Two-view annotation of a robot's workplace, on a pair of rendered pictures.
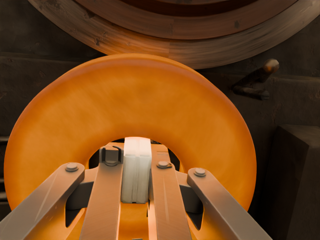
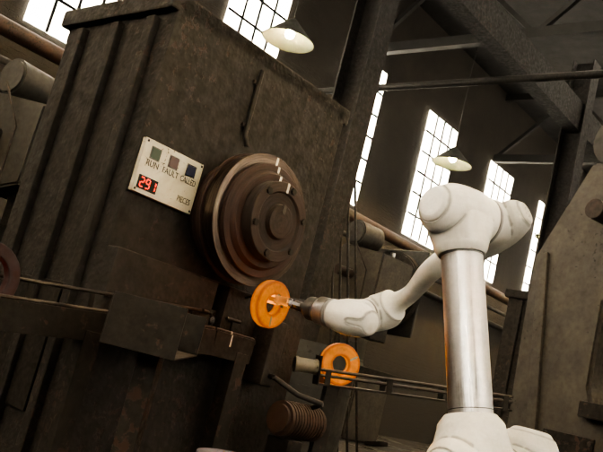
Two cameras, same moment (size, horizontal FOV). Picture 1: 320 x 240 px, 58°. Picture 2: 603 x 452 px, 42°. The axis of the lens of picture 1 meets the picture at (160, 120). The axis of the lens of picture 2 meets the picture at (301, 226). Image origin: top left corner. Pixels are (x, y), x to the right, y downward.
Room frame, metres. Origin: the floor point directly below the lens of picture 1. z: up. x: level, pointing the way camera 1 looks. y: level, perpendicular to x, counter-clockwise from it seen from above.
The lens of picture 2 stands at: (-1.76, 1.72, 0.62)
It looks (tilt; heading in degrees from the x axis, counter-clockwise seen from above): 11 degrees up; 318
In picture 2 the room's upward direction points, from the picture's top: 14 degrees clockwise
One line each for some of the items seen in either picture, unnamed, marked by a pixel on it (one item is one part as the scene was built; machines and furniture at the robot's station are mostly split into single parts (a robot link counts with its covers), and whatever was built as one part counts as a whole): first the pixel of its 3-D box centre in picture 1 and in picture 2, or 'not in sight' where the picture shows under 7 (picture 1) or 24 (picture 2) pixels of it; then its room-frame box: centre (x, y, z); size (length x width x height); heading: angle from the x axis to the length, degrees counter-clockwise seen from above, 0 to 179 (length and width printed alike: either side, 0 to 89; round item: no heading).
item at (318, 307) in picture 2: not in sight; (325, 311); (-0.06, -0.01, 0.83); 0.09 x 0.06 x 0.09; 96
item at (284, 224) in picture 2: not in sight; (275, 221); (0.28, -0.01, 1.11); 0.28 x 0.06 x 0.28; 96
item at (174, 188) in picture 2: not in sight; (167, 177); (0.45, 0.35, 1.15); 0.26 x 0.02 x 0.18; 96
